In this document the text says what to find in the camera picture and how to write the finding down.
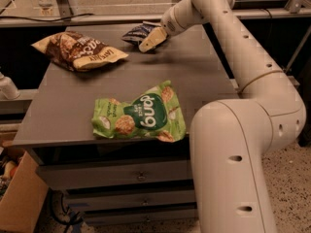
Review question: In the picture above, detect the white cylinder at left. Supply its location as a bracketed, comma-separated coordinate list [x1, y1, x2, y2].
[0, 72, 19, 100]

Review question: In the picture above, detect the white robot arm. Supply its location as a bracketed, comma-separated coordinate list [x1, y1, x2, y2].
[139, 0, 306, 233]

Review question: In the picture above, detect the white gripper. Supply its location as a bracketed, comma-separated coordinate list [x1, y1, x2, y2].
[139, 6, 188, 52]

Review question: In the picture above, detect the black cable on rail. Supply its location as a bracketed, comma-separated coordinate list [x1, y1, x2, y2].
[0, 13, 95, 23]

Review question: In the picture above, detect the blue chip bag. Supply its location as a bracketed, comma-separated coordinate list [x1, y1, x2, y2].
[121, 21, 158, 46]

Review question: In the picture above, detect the metal frame rail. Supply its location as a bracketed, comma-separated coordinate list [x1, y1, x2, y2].
[1, 0, 311, 27]

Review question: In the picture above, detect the cardboard box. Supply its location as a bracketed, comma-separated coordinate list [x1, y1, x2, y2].
[0, 141, 48, 233]

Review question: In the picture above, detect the green dang chip bag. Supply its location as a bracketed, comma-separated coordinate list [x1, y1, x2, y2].
[91, 81, 187, 143]

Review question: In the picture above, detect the grey drawer cabinet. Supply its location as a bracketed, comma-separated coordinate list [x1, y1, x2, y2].
[15, 24, 236, 225]

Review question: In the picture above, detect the black cable under cabinet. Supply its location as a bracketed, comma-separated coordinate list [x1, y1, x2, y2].
[48, 189, 85, 233]

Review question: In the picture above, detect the brown yellow chip bag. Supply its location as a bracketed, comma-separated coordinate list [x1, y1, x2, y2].
[32, 31, 128, 72]

